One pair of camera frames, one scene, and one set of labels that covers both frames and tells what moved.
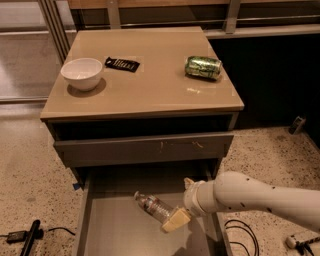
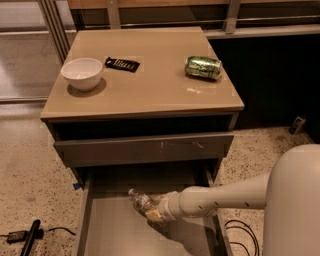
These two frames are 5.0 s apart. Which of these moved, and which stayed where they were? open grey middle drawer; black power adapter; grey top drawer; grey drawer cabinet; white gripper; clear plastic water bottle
Moved: white gripper; clear plastic water bottle
Stayed: grey top drawer; grey drawer cabinet; black power adapter; open grey middle drawer
